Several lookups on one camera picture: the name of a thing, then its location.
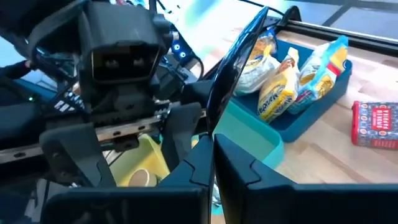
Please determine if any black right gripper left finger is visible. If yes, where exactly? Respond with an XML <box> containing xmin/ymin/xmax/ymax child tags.
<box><xmin>40</xmin><ymin>133</ymin><xmax>215</xmax><ymax>224</ymax></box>

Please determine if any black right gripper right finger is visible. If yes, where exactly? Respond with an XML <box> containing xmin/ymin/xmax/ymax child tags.
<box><xmin>213</xmin><ymin>133</ymin><xmax>398</xmax><ymax>224</ymax></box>

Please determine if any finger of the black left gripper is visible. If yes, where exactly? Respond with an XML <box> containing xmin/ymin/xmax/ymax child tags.
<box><xmin>160</xmin><ymin>101</ymin><xmax>203</xmax><ymax>172</ymax></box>
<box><xmin>39</xmin><ymin>122</ymin><xmax>118</xmax><ymax>189</ymax></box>

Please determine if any silver noodle packet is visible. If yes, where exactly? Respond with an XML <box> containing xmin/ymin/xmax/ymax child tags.
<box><xmin>233</xmin><ymin>55</ymin><xmax>282</xmax><ymax>96</ymax></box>

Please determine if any yellow ramen packet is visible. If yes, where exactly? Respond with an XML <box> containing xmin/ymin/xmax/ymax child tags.
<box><xmin>248</xmin><ymin>27</ymin><xmax>279</xmax><ymax>63</ymax></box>
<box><xmin>256</xmin><ymin>46</ymin><xmax>301</xmax><ymax>123</ymax></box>

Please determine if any blue yellow noodle packet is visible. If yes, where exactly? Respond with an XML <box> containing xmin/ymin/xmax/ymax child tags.
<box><xmin>287</xmin><ymin>34</ymin><xmax>349</xmax><ymax>116</ymax></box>

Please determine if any yellow plastic bin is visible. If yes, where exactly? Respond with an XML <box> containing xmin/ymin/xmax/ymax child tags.
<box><xmin>108</xmin><ymin>133</ymin><xmax>172</xmax><ymax>188</ymax></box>

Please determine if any green plastic bin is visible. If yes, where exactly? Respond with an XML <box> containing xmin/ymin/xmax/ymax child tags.
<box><xmin>213</xmin><ymin>100</ymin><xmax>285</xmax><ymax>171</ymax></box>

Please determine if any blue plastic bin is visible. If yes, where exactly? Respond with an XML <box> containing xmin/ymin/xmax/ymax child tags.
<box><xmin>231</xmin><ymin>38</ymin><xmax>354</xmax><ymax>144</ymax></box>

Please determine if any red tin box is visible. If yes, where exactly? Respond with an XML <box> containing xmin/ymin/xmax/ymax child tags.
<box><xmin>351</xmin><ymin>100</ymin><xmax>398</xmax><ymax>151</ymax></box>

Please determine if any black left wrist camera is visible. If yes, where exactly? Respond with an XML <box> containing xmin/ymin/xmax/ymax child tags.
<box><xmin>77</xmin><ymin>1</ymin><xmax>172</xmax><ymax>86</ymax></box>

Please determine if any black clamp handle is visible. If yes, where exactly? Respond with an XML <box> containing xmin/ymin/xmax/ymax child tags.
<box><xmin>277</xmin><ymin>5</ymin><xmax>303</xmax><ymax>30</ymax></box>

